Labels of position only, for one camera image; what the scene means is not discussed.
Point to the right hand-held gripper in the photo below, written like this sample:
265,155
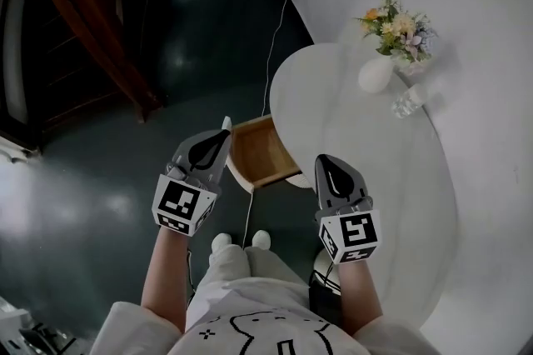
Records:
358,230

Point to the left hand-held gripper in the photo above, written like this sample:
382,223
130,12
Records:
179,201

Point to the white oval table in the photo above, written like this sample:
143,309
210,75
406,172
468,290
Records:
354,145

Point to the large white wooden drawer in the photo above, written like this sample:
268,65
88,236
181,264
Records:
262,153

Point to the person's right forearm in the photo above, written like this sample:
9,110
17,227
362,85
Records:
358,295

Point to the person's left forearm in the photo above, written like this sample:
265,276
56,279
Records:
166,278

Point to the person's left white shoe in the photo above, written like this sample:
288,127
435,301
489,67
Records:
220,241

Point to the person's white shoe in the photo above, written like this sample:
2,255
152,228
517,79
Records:
261,238
220,241

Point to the person's right white shoe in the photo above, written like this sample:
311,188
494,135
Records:
261,238

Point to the clear glass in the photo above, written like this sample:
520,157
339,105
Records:
406,103

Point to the person's light grey trousers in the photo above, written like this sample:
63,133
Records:
258,266

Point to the black waist pack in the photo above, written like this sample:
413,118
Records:
325,303

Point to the person's white printed t-shirt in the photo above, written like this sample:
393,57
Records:
270,324

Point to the pastel flower bouquet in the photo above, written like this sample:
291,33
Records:
399,28

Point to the black metal stand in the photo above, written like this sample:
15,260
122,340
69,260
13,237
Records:
37,332

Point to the white metal frame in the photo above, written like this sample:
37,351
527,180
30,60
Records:
16,149

